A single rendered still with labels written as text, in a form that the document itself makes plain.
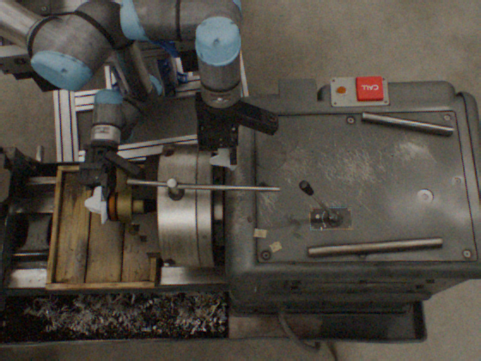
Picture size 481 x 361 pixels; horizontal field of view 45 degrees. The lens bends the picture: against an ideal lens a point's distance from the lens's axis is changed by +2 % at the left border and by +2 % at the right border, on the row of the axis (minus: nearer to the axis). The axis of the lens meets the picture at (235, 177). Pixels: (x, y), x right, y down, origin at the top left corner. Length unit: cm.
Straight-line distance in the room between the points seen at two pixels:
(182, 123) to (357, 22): 107
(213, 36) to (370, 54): 203
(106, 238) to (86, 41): 62
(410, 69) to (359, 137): 162
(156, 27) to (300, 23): 197
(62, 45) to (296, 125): 54
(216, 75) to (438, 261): 63
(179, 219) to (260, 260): 21
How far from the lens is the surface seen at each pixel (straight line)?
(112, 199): 146
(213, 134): 111
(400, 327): 200
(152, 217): 144
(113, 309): 197
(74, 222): 172
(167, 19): 108
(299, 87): 139
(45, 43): 132
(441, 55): 303
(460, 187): 136
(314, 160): 131
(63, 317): 200
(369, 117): 135
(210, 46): 97
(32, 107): 295
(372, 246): 125
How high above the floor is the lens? 248
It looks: 71 degrees down
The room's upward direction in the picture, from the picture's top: 5 degrees counter-clockwise
